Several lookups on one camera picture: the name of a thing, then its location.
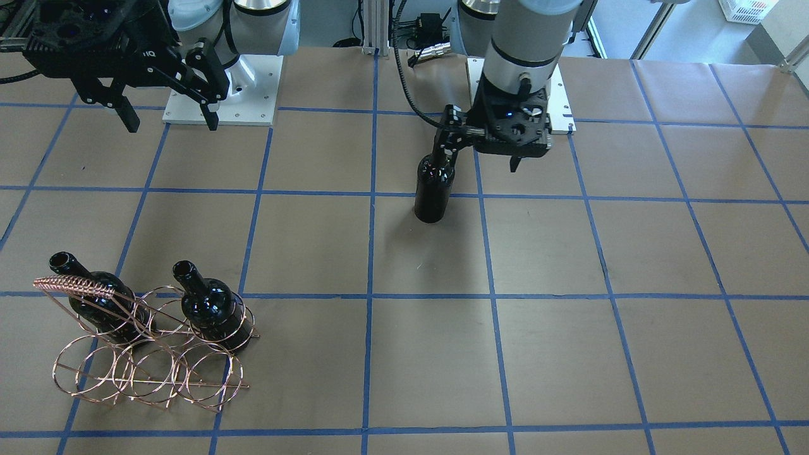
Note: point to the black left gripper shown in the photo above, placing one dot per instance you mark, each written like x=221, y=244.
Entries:
x=452, y=128

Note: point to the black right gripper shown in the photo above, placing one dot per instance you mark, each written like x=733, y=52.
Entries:
x=134, y=59

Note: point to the dark wine bottle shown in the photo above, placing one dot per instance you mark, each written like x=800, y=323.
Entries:
x=212, y=309
x=435, y=178

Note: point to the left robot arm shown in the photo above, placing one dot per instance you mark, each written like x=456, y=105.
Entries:
x=520, y=43

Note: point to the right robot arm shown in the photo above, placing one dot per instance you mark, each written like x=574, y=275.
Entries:
x=220, y=59

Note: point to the dark wine bottle in basket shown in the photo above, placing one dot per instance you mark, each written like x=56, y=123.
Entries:
x=212, y=309

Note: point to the aluminium frame post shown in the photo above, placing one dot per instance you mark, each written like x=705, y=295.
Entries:
x=375, y=21

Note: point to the copper wire wine basket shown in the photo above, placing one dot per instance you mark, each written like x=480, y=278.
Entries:
x=171, y=363

